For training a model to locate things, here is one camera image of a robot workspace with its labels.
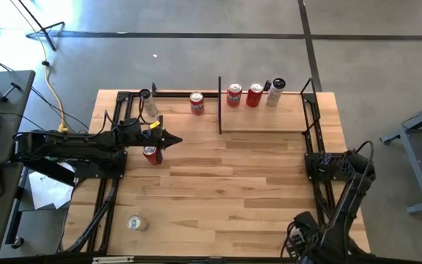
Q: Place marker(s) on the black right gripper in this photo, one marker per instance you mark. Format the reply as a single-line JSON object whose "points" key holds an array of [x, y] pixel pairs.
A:
{"points": [[304, 234]]}

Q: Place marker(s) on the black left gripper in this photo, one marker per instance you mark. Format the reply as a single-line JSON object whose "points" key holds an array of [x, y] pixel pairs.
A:
{"points": [[152, 137]]}

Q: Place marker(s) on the dark red soda can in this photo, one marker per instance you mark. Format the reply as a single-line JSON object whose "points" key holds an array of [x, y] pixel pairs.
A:
{"points": [[150, 155], [254, 97]]}

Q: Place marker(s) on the tall white can black lid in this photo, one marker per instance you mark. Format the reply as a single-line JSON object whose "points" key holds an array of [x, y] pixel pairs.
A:
{"points": [[274, 97], [150, 106]]}

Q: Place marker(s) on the red Fanta can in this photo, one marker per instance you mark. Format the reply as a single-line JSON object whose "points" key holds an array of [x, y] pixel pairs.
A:
{"points": [[197, 106], [233, 97]]}

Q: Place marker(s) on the blue and silver can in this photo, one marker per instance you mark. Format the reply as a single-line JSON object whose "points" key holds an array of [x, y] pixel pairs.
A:
{"points": [[136, 222]]}

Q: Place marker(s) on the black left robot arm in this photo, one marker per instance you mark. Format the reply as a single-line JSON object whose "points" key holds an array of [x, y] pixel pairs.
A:
{"points": [[86, 144]]}

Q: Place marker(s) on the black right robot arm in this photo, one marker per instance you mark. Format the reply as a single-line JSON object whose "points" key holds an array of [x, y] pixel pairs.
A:
{"points": [[346, 205]]}

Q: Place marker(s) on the wooden shelf board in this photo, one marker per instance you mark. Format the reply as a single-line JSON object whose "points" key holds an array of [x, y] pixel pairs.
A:
{"points": [[262, 119]]}

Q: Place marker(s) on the small yellow tag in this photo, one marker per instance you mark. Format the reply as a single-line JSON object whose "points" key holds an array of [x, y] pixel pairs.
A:
{"points": [[155, 125]]}

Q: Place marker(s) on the black desk support beam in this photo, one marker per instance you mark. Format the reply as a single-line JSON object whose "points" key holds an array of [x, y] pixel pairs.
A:
{"points": [[50, 172]]}

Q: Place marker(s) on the white label strip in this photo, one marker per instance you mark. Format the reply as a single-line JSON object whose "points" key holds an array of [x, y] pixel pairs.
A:
{"points": [[113, 260]]}

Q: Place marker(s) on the white paper sheet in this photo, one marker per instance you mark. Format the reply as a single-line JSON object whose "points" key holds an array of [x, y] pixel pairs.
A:
{"points": [[46, 192]]}

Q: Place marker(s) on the black tripod stand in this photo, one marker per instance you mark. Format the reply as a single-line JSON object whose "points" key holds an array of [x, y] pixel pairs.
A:
{"points": [[36, 24]]}

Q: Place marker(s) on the black caster wheel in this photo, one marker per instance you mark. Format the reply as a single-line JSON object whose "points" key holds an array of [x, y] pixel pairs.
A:
{"points": [[18, 242]]}

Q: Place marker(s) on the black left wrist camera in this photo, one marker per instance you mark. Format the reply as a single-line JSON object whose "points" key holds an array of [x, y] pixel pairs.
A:
{"points": [[129, 127]]}

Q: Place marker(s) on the black aluminium table frame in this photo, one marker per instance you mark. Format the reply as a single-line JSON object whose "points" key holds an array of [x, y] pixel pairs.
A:
{"points": [[174, 94]]}

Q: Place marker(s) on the black upright bracket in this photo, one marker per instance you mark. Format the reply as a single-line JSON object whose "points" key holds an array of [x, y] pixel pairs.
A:
{"points": [[154, 88], [267, 85]]}

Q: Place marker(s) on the black metal shelf frame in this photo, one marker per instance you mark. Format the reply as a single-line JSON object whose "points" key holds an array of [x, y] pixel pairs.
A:
{"points": [[219, 110]]}

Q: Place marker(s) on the grey metal desk frame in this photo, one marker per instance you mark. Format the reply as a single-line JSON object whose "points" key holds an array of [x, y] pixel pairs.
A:
{"points": [[413, 161]]}

